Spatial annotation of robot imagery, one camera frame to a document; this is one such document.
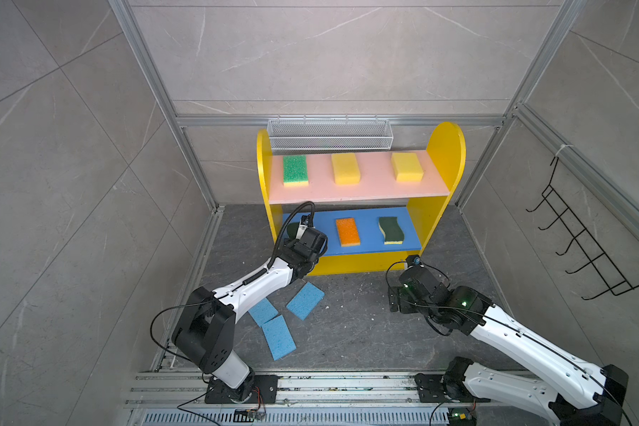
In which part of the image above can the orange sponge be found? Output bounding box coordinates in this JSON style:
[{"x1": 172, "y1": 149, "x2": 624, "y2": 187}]
[{"x1": 335, "y1": 218, "x2": 361, "y2": 248}]

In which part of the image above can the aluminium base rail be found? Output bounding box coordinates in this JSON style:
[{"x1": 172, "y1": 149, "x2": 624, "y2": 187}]
[{"x1": 124, "y1": 369, "x2": 518, "y2": 426}]

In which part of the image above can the black wall hook rack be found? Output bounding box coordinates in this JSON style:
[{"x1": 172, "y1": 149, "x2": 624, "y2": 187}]
[{"x1": 525, "y1": 156, "x2": 639, "y2": 301}]

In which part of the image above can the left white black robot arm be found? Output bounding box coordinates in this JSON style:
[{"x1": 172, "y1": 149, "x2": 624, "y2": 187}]
[{"x1": 171, "y1": 227, "x2": 328, "y2": 402}]

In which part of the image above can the yellow sponge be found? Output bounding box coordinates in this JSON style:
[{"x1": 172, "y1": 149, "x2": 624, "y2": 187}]
[
  {"x1": 392, "y1": 152, "x2": 424, "y2": 183},
  {"x1": 331, "y1": 153, "x2": 361, "y2": 186}
]

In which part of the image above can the blue sponge lower left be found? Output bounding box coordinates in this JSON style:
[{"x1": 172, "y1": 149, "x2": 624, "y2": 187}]
[{"x1": 262, "y1": 315, "x2": 296, "y2": 360}]

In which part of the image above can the bright green sponge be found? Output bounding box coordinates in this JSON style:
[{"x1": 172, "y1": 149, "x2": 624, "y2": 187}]
[{"x1": 282, "y1": 155, "x2": 309, "y2": 187}]

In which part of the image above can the pink upper shelf board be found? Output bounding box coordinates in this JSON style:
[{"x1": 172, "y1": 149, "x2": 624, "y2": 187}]
[{"x1": 258, "y1": 150, "x2": 450, "y2": 204}]

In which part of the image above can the blue sponge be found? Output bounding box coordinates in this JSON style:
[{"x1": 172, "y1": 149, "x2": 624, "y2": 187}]
[
  {"x1": 287, "y1": 282, "x2": 325, "y2": 321},
  {"x1": 262, "y1": 315, "x2": 296, "y2": 360},
  {"x1": 248, "y1": 298, "x2": 279, "y2": 327}
]

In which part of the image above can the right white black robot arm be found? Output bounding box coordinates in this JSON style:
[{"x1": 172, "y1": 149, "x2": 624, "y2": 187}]
[{"x1": 387, "y1": 256, "x2": 630, "y2": 425}]

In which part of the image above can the dark green scourer sponge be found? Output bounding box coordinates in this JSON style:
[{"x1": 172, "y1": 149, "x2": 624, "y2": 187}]
[
  {"x1": 286, "y1": 222, "x2": 303, "y2": 240},
  {"x1": 378, "y1": 217, "x2": 405, "y2": 245}
]

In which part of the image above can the yellow shelf unit frame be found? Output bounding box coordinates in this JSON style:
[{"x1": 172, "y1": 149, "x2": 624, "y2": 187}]
[{"x1": 257, "y1": 122, "x2": 467, "y2": 276}]

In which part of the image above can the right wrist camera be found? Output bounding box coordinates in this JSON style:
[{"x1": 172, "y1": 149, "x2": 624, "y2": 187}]
[{"x1": 405, "y1": 255, "x2": 424, "y2": 269}]

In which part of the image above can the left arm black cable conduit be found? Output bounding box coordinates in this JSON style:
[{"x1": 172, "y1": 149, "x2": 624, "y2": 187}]
[{"x1": 265, "y1": 201, "x2": 316, "y2": 270}]

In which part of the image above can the white wire mesh basket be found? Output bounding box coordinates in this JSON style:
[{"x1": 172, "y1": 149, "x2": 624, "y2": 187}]
[{"x1": 266, "y1": 118, "x2": 394, "y2": 153}]

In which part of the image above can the blue sponge far left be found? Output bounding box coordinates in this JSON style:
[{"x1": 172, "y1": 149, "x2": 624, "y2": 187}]
[{"x1": 248, "y1": 298, "x2": 279, "y2": 327}]

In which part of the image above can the blue sponge middle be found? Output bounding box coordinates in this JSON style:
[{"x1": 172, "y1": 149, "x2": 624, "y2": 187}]
[{"x1": 287, "y1": 282, "x2": 325, "y2": 321}]

